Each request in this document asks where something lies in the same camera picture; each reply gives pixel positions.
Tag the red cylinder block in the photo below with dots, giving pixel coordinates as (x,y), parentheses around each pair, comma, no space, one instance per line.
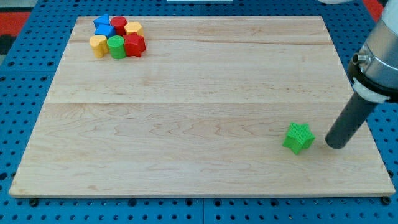
(119,23)

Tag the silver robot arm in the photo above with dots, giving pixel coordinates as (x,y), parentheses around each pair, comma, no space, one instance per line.
(373,68)

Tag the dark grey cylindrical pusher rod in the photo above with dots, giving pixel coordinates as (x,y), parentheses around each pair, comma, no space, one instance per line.
(349,121)

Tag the red star block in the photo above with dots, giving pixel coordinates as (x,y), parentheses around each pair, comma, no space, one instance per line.
(134,45)

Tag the yellow hexagon block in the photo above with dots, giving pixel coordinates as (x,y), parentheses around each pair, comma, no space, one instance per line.
(134,27)

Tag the green cylinder block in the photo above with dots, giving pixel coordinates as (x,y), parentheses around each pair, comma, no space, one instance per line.
(116,47)

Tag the yellow heart block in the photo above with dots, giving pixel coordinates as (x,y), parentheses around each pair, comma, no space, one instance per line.
(99,45)

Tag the light wooden board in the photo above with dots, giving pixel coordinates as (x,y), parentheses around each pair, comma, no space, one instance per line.
(202,113)

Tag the green star block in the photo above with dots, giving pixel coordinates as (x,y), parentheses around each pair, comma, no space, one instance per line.
(298,137)

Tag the blue triangle block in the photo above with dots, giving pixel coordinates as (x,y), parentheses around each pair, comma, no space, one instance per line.
(101,20)

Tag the blue cube block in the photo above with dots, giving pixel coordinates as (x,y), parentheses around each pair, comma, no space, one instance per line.
(106,30)

